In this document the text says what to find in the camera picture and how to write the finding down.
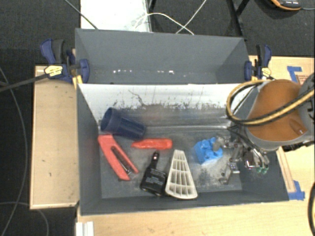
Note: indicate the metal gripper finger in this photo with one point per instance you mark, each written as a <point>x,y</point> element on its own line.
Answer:
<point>221,142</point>
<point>232,168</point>

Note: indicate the blue toy building block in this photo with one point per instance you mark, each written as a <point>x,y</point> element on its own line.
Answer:
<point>205,151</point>

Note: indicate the white plastic grid wedge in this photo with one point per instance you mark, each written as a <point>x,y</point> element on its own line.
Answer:
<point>180,176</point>

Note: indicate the orange-red oblong tool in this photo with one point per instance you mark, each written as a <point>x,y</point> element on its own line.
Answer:
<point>152,144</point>

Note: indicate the dark blue cup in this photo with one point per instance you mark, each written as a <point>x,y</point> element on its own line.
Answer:
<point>123,125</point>

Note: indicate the grey metal bin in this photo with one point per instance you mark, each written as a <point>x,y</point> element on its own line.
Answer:
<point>157,58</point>

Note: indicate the red stapler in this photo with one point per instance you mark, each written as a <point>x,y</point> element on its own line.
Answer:
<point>108,146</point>

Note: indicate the pale wood board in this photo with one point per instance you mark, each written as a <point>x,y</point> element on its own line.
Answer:
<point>54,131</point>

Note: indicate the black cylinder on white bracket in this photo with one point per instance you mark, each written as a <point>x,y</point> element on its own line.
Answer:
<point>294,147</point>

